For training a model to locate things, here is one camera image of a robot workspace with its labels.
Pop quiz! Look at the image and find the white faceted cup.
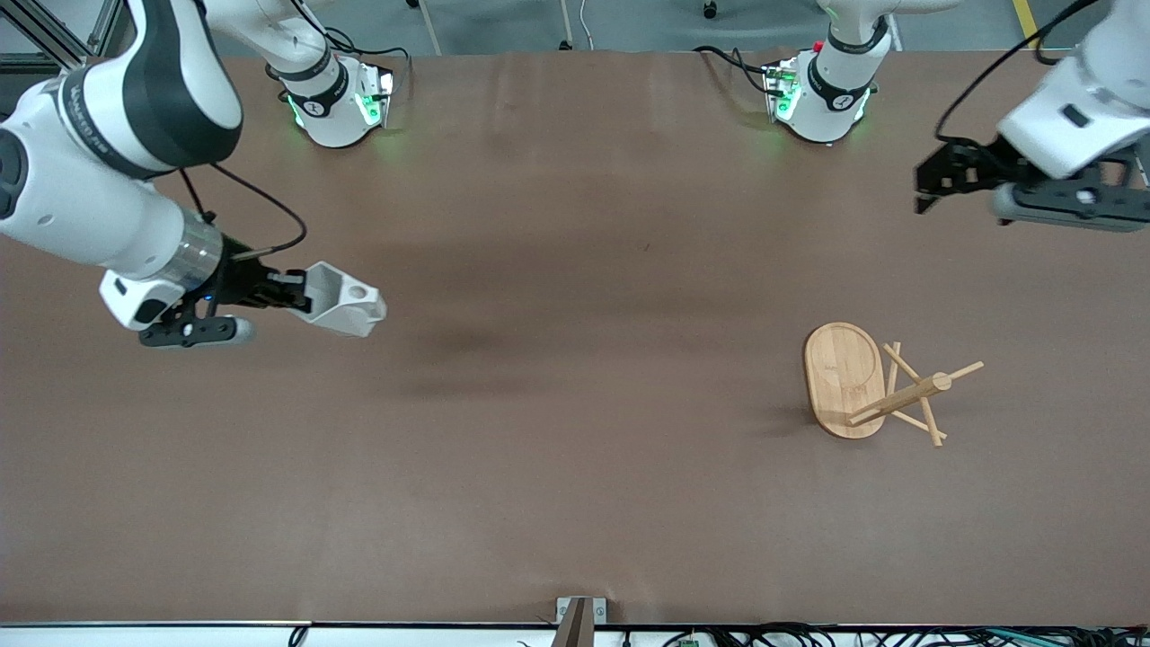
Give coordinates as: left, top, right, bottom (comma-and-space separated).
301, 261, 389, 340

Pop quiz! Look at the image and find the wooden cup rack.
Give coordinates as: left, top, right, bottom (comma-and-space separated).
803, 322, 985, 448

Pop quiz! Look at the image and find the brown table cover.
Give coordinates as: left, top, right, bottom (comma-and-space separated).
0, 49, 1150, 627

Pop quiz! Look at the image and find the black right arm base cable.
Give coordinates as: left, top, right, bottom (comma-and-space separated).
296, 0, 411, 86

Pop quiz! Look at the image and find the black arm base cable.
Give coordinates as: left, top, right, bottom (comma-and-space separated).
296, 0, 411, 86
694, 45, 783, 95

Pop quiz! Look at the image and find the black left arm base cable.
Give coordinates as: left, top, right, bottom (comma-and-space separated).
694, 45, 783, 95

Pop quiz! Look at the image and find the aluminium profile frame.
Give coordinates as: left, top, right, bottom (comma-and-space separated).
0, 0, 136, 78

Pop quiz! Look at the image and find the grey metal camera bracket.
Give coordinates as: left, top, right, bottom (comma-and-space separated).
555, 597, 608, 647

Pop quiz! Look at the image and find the black cable tangle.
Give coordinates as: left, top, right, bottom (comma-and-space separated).
665, 623, 1150, 647

